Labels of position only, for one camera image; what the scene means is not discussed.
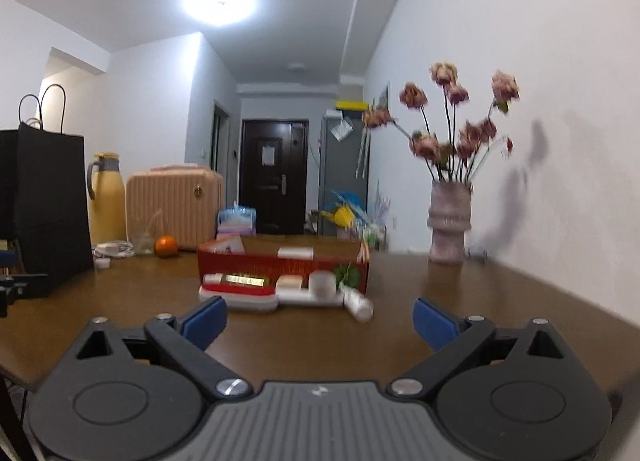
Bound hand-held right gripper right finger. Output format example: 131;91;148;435
387;297;568;398

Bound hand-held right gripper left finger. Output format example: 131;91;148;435
75;296;252;402

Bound red cardboard box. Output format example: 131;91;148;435
196;235;371;300

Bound white plastic bottle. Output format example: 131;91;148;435
275;271;346;309

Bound red and white lint brush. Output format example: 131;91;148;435
198;284;280;313

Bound black paper bag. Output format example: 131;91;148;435
0;83;96;300

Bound small white tube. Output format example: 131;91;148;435
342;286;375;325

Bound orange fruit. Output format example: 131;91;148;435
154;235;180;259

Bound clear glass cup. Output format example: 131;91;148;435
132;211;164;256

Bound pink ceramic vase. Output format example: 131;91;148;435
427;180;474;265

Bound blue tissue pack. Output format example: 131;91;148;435
217;203;257;237

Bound trolley with bottles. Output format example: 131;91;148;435
337;223;389;252

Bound yellow thermos bottle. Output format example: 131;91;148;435
86;152;127;248

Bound pink ribbed suitcase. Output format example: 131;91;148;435
125;164;226;252

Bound blue and yellow toys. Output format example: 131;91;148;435
319;189;369;230

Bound dark entrance door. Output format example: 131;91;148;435
238;119;310;236

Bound grey refrigerator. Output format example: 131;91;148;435
319;109;370;237

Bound hanging white umbrella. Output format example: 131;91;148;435
354;130;374;180

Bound side room door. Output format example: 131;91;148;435
212;101;231;177

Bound dried pink roses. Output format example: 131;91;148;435
362;61;521;185

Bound round ceiling lamp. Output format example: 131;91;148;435
180;0;257;27

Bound white coiled cable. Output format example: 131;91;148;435
92;240;136;260

